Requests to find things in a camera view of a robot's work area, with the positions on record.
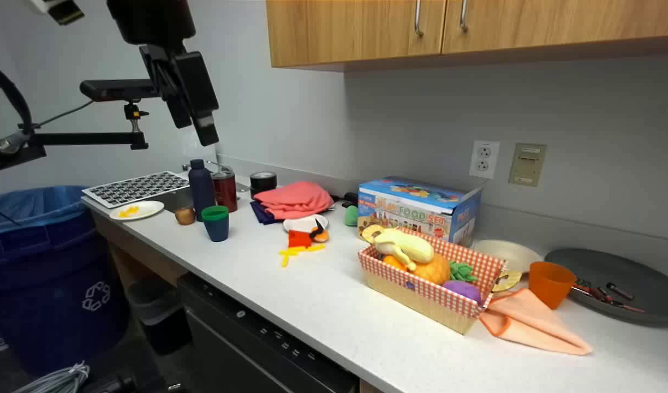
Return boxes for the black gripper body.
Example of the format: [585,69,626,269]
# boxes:
[137,43,222,123]

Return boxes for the wooden cabinet door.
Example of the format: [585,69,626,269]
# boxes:
[267,0,447,69]
[441,0,668,54]

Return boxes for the dark blue bottle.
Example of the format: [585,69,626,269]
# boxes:
[186,156,217,219]

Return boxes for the dark red jar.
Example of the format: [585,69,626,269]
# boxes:
[211,163,239,214]

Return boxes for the grid patterned drying rack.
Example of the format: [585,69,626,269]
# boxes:
[80,171,192,211]

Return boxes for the green cup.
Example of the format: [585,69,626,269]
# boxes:
[198,202,233,245]

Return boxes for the navy cloth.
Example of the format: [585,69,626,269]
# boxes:
[248,198,281,226]

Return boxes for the white plate with yellow food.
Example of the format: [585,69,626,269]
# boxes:
[107,198,165,223]

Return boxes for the pink cloth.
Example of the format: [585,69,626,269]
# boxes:
[253,179,335,223]

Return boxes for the red toy fries box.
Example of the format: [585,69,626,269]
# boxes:
[286,230,316,251]

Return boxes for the small black waste bin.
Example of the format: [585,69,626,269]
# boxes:
[124,276,195,357]

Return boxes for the black dishwasher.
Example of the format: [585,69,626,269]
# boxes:
[175,270,363,393]

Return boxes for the blue recycling bin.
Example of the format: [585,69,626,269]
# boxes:
[0,184,131,378]

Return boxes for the pale yellow toy banana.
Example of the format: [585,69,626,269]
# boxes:
[359,223,437,273]

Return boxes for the blue toy food box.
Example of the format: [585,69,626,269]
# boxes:
[356,176,484,248]

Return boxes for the orange toy fruit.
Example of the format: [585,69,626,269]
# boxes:
[413,254,454,287]

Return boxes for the red checkered basket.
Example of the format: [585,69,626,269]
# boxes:
[356,230,510,339]

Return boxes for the green toy vegetable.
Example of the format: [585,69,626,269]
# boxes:
[447,260,479,285]

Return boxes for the grey bag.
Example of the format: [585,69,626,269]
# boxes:
[12,359,93,393]

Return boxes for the purple toy fruit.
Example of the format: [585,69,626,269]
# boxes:
[442,279,484,305]

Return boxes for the yellow toy piece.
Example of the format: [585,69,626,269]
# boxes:
[490,269,525,296]

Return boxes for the orange napkin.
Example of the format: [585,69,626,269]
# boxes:
[476,285,596,357]

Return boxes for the orange cup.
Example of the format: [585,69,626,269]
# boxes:
[525,260,579,312]

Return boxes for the red sticks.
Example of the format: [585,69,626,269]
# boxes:
[571,276,645,316]

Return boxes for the dark grey round plate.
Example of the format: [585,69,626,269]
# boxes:
[544,247,668,329]

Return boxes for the black bar camera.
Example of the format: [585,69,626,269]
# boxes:
[79,76,173,102]

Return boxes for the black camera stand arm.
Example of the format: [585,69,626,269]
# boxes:
[0,101,151,179]

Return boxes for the silver door handle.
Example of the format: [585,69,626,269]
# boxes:
[413,0,428,41]
[456,0,471,34]

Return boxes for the white wall outlet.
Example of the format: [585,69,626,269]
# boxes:
[467,138,502,180]

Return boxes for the wooden wall cabinet body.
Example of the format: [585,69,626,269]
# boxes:
[268,32,668,71]

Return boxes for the beige wall plate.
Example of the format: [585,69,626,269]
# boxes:
[506,139,549,189]

